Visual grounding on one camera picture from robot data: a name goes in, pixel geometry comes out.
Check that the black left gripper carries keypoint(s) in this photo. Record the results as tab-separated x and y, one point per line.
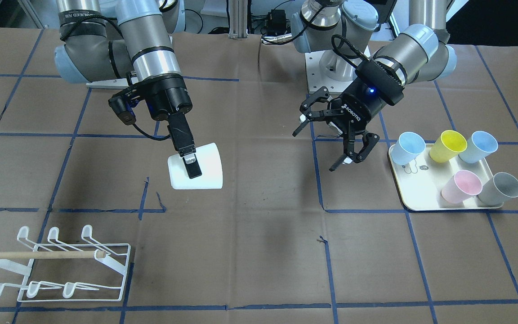
361	106

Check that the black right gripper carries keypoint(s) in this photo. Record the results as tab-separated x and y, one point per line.
167	100

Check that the white plastic cup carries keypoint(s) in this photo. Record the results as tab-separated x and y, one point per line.
199	170

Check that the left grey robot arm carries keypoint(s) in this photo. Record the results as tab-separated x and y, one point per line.
418	53

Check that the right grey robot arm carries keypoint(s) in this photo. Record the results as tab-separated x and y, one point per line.
136	43

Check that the light blue cup at edge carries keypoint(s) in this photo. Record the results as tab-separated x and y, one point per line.
408	146

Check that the yellow plastic cup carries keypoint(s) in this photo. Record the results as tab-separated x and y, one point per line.
447	146

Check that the pink plastic cup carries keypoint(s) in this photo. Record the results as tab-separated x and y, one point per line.
462	185

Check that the light blue plastic cup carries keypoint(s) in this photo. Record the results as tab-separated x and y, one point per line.
480	145

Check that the grey plastic cup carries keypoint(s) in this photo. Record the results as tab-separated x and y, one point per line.
500	188

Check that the cream rectangular tray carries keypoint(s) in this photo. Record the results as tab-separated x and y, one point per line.
420	182

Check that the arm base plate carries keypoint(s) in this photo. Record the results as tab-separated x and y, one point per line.
326	69
115	84

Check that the aluminium frame post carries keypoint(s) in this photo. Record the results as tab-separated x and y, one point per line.
238	18

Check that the white wire cup rack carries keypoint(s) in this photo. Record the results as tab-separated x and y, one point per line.
54	271

